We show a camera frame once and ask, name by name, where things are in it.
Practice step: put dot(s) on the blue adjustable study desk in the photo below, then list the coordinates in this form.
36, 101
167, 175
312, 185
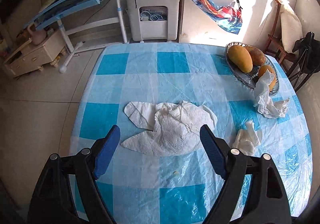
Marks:
56, 11

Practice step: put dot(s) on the small white tissue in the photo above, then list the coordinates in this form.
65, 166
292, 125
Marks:
247, 140

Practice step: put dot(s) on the colourful hanging kite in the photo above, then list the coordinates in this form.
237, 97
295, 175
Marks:
228, 18

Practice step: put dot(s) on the white air purifier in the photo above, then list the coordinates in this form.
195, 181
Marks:
153, 19

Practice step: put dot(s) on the cream TV cabinet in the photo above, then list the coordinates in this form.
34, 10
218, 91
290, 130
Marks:
30, 57

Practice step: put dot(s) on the large white paper towel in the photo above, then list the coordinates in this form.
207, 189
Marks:
169, 129

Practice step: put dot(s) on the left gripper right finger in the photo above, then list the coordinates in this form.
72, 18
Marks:
266, 200

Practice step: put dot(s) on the wooden chair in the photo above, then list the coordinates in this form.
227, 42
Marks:
279, 54

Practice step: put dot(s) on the brown mango middle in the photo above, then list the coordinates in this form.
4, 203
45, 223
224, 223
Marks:
257, 56

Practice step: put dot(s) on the blue checkered tablecloth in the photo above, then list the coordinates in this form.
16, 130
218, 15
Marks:
160, 95

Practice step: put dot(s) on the white chair cushion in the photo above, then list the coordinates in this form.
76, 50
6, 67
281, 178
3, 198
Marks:
291, 28

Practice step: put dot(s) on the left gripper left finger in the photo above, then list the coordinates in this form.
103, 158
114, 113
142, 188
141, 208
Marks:
52, 200

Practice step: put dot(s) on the pink kettlebell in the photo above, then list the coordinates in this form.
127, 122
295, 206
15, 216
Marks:
37, 36

